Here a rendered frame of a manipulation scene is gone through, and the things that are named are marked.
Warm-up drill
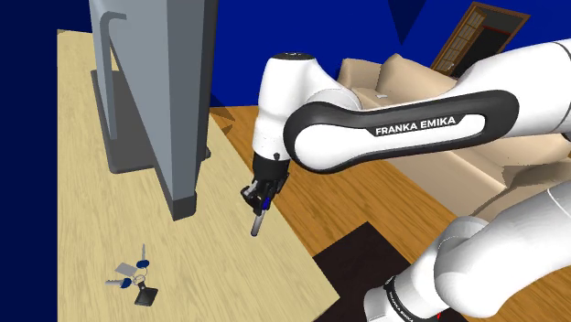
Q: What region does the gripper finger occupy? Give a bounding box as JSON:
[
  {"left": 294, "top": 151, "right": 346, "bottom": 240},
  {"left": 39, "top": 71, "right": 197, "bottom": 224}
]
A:
[
  {"left": 240, "top": 178, "right": 265, "bottom": 216},
  {"left": 265, "top": 173, "right": 291, "bottom": 203}
]

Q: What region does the grey and blue pen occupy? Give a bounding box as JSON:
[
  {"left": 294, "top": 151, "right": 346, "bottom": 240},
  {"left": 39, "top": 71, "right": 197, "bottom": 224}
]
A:
[{"left": 250, "top": 196, "right": 271, "bottom": 238}]

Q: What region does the dark robot stand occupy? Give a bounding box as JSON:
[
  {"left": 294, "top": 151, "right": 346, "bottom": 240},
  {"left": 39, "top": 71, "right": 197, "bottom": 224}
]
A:
[{"left": 311, "top": 220, "right": 470, "bottom": 322}]

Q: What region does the bunch of keys with fob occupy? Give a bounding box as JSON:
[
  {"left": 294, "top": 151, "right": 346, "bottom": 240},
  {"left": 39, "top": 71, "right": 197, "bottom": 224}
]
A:
[{"left": 104, "top": 242, "right": 160, "bottom": 308}]

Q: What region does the beige sofa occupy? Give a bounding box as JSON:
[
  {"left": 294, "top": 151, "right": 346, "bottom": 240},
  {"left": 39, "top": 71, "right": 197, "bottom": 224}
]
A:
[{"left": 336, "top": 52, "right": 571, "bottom": 222}]

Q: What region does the brown wooden door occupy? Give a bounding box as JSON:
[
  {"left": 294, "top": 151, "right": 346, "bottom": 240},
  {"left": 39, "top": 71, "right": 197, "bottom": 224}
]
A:
[{"left": 429, "top": 1, "right": 532, "bottom": 78}]

